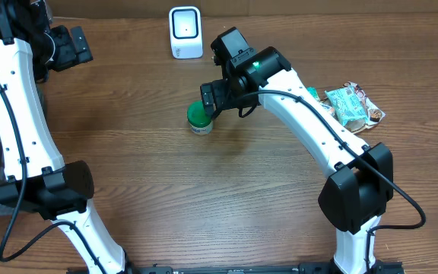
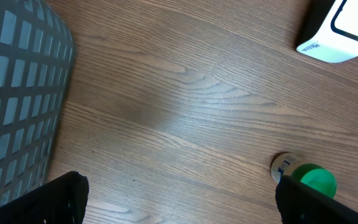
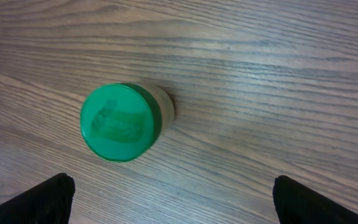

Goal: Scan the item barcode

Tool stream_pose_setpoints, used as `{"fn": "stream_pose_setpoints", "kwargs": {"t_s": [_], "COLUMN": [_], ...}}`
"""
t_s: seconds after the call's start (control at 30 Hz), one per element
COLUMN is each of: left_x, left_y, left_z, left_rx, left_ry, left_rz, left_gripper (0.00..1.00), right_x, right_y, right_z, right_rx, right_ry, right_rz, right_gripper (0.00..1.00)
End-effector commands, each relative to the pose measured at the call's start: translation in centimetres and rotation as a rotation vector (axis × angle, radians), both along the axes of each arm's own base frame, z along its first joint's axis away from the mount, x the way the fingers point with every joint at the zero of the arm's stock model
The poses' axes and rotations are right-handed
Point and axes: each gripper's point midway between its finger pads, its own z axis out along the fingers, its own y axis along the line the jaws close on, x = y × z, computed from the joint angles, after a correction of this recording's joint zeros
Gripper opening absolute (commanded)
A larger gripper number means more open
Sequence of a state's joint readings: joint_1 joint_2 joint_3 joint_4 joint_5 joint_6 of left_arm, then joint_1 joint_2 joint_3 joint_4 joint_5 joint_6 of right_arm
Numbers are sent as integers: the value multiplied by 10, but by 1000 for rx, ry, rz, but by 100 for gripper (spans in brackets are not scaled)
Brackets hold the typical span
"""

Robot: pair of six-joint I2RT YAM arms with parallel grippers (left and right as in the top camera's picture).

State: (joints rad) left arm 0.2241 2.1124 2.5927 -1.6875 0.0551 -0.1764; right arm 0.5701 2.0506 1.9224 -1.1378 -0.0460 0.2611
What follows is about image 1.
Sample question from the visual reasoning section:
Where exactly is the green capped plastic bottle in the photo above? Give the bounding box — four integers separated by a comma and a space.
186, 101, 213, 135

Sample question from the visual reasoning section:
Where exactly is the teal tissue pack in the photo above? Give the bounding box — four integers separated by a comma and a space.
307, 87, 320, 101

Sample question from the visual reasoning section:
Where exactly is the long teal wipes pack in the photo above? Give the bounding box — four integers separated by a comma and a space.
325, 86, 368, 126

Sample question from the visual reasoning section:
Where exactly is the brown white snack bag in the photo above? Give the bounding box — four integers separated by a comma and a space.
319, 81, 386, 133

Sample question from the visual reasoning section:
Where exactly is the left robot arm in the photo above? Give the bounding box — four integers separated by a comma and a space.
0, 0, 133, 273

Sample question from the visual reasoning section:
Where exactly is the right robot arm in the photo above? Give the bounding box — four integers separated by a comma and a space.
200, 27, 402, 273

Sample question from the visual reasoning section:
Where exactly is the white barcode scanner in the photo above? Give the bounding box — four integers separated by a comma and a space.
169, 6, 203, 59

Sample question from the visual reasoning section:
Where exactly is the left black cable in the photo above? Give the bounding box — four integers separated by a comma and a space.
0, 59, 108, 274

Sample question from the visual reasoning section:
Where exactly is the black cable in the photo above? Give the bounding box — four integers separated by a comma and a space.
0, 59, 108, 274
211, 89, 427, 274

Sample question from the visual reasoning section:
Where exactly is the right black cable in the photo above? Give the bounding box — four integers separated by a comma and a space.
211, 89, 427, 274

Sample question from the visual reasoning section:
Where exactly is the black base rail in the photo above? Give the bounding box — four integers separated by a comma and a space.
120, 260, 405, 274

